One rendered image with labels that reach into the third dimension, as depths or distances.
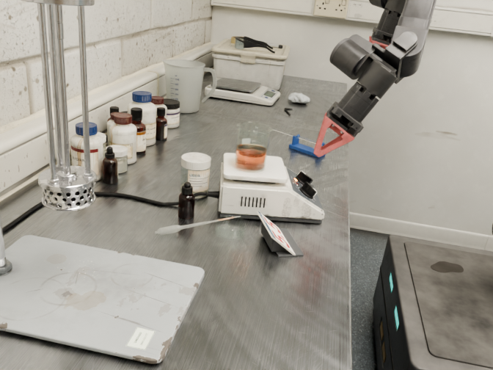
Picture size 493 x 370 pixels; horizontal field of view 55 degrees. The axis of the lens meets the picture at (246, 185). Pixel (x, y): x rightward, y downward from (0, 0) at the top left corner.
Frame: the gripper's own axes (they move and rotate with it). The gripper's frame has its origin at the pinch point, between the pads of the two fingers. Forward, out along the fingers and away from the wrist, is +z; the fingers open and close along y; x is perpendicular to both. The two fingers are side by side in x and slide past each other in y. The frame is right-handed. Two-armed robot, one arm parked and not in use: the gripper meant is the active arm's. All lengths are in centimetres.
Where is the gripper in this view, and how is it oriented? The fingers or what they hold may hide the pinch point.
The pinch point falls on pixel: (318, 150)
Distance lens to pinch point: 95.7
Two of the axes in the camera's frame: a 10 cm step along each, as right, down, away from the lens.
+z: -5.9, 7.5, 3.1
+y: -1.7, 2.6, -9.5
